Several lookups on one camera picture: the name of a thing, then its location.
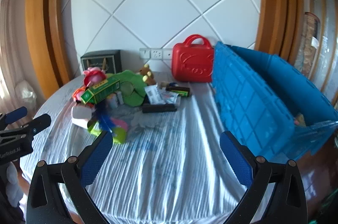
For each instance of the orange pink plush toy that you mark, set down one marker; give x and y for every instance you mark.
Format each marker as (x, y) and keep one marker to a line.
(78, 94)

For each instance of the white box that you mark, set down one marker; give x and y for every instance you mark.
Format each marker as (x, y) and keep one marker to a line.
(80, 115)

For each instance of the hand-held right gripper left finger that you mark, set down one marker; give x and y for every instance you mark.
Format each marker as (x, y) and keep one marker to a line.
(97, 158)

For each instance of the white blue-printed carton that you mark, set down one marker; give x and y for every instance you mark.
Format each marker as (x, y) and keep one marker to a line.
(152, 94)

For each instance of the pink pig plush toy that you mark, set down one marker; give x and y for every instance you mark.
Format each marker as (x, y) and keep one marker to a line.
(93, 77)

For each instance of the long green cardboard box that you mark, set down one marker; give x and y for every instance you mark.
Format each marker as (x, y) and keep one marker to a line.
(103, 90)

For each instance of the wooden wall frame post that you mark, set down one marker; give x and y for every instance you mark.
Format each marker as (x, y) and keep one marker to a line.
(42, 28)
(277, 2)

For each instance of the brown teddy bear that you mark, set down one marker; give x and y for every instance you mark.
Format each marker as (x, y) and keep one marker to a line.
(148, 74)

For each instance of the light curtain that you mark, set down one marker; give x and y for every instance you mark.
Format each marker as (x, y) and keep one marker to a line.
(10, 41)

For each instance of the small white bottle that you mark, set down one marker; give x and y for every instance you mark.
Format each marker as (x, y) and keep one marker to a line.
(113, 101)

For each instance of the white printed packet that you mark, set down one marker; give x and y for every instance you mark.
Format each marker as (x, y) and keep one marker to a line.
(170, 98)

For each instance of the blue plastic crate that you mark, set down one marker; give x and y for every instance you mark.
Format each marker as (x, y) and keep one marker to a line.
(250, 107)

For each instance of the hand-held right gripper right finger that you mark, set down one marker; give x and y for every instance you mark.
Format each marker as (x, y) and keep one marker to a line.
(235, 158)

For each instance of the black garbage bag roll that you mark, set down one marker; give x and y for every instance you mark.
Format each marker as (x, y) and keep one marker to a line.
(158, 108)

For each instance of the plastic wrapped furniture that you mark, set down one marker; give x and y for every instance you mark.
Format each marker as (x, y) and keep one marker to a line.
(317, 54)

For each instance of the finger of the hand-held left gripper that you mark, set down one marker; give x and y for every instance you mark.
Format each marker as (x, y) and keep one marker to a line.
(39, 122)
(17, 113)

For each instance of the red plastic carry case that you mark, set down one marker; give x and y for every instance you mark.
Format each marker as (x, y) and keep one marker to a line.
(191, 65)

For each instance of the green plush toy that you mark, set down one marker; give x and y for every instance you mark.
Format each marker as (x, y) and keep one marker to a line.
(132, 91)

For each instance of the green pink plastic toy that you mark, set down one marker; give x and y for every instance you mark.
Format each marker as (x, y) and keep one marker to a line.
(120, 134)

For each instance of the dark square box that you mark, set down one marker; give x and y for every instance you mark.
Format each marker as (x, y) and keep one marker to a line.
(101, 61)

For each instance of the striped cloth covered desktop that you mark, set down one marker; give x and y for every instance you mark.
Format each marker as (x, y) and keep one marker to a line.
(163, 160)

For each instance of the white wall socket strip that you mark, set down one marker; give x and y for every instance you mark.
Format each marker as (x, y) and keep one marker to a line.
(155, 54)

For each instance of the blue feather toy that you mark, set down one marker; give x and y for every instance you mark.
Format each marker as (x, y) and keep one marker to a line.
(105, 121)

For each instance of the clear plastic bag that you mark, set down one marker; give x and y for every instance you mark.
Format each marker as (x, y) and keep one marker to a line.
(25, 93)

